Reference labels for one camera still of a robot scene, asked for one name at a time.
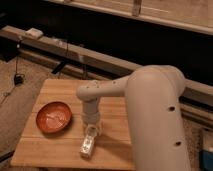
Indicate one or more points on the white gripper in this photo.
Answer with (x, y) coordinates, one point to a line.
(92, 120)

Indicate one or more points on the white plastic bottle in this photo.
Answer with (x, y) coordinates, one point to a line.
(88, 144)

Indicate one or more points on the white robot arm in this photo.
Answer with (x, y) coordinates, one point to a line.
(154, 118)

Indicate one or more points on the orange ceramic bowl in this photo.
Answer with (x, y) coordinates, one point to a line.
(53, 117)

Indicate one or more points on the wooden board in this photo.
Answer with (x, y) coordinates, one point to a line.
(62, 150)

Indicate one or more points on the small white block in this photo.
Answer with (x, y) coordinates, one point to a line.
(34, 33)

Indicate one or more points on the long wooden beam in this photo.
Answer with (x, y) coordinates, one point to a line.
(195, 91)

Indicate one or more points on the wooden shelf ledge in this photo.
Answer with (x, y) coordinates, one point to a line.
(193, 15)

